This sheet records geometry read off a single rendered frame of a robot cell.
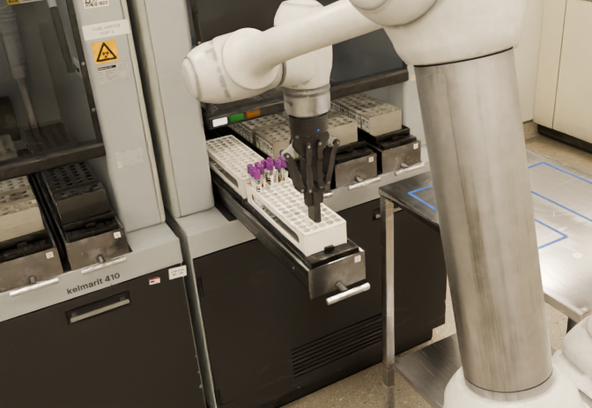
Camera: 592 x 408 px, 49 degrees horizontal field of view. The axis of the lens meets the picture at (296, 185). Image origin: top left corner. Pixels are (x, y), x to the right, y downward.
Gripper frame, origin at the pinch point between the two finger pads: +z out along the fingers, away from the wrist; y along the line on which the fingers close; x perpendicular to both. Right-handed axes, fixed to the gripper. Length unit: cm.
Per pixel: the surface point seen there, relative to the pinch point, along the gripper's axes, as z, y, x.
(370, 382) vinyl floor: 90, -33, -31
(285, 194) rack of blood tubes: 3.7, -0.5, -14.2
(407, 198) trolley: 8.0, -26.2, -3.0
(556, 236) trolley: 8.0, -40.4, 27.8
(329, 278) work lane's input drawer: 12.8, 1.9, 8.5
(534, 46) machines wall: 36, -225, -151
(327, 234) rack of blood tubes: 4.9, 0.0, 5.0
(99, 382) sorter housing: 50, 47, -32
